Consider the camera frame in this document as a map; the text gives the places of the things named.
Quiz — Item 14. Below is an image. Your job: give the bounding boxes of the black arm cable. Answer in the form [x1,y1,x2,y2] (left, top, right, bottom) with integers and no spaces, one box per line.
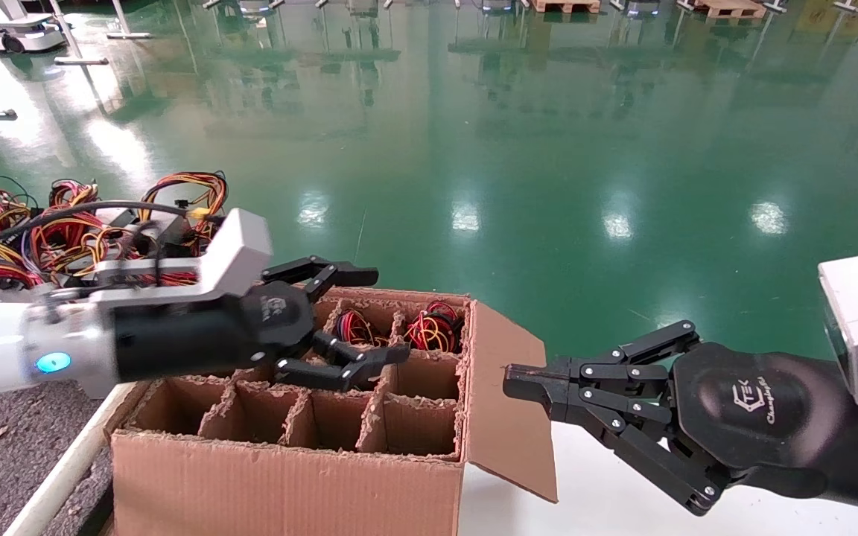
[0,200,206,261]

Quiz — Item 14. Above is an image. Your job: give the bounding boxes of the brown cardboard box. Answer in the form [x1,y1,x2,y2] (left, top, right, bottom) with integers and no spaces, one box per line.
[105,287,558,536]

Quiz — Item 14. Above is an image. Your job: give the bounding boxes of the wooden pallet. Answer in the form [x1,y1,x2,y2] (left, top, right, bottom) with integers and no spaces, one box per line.
[532,0,603,14]
[693,0,767,19]

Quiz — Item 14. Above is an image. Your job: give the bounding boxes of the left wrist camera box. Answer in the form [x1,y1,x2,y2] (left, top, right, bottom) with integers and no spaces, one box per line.
[49,208,273,307]

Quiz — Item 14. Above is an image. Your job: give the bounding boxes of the red black cables in cell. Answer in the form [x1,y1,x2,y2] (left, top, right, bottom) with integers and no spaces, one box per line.
[336,309,393,348]

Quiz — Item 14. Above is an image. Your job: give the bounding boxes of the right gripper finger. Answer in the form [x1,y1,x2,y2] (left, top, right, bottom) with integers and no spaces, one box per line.
[507,389,725,516]
[503,320,700,395]

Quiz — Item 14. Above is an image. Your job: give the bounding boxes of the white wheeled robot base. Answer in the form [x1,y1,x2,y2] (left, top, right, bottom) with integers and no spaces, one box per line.
[0,0,66,54]

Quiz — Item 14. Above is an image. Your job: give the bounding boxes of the cardboard divider grid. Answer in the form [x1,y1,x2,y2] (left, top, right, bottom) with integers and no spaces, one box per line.
[127,298,471,456]

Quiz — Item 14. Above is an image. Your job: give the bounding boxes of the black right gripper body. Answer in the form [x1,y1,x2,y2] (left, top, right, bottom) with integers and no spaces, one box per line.
[671,342,858,514]

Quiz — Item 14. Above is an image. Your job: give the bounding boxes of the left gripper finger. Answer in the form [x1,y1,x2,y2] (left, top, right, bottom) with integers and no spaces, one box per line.
[275,331,411,393]
[261,256,379,302]

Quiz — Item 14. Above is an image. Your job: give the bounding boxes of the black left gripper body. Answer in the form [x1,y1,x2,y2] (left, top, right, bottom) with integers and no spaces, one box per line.
[112,281,318,384]

